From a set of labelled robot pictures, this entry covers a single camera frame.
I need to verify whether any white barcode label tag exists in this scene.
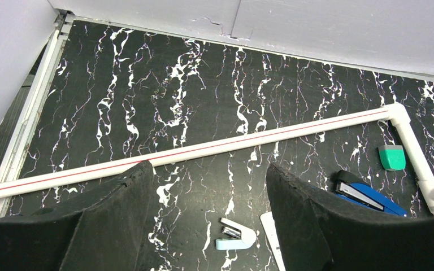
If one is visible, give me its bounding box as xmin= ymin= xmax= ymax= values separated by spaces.
xmin=260 ymin=212 xmax=286 ymax=271

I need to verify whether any blue stapler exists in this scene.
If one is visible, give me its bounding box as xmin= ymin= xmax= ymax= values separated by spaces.
xmin=335 ymin=170 xmax=407 ymax=217

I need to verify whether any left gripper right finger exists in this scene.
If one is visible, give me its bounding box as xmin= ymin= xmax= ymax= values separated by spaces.
xmin=266 ymin=164 xmax=434 ymax=270

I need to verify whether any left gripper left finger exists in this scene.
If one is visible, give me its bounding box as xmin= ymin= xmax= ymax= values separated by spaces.
xmin=0 ymin=161 xmax=154 ymax=270

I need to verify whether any teal green eraser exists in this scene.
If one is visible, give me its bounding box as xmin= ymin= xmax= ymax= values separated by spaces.
xmin=377 ymin=145 xmax=406 ymax=171

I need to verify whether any aluminium frame rail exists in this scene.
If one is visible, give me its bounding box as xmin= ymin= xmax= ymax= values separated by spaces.
xmin=0 ymin=13 xmax=72 ymax=220

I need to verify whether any white PVC pipe frame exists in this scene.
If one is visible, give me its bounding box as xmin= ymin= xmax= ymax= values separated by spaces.
xmin=0 ymin=103 xmax=434 ymax=215

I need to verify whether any small white teal clip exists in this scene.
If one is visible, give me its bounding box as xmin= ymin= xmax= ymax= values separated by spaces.
xmin=215 ymin=217 xmax=257 ymax=251

